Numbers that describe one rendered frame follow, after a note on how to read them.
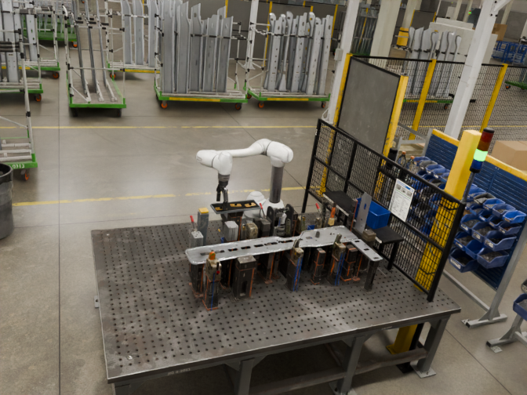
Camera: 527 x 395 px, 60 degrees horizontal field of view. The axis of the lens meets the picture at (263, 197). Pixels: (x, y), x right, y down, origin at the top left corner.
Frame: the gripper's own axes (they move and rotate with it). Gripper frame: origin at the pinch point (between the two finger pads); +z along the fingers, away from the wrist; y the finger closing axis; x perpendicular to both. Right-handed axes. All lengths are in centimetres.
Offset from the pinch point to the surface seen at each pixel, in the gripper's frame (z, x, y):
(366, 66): -74, 242, -169
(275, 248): 20, 30, 38
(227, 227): 9.8, -1.0, 18.5
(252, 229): 12.6, 18.6, 20.5
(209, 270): 19, -26, 54
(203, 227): 17.8, -13.5, 1.9
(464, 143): -72, 141, 78
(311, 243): 20, 60, 39
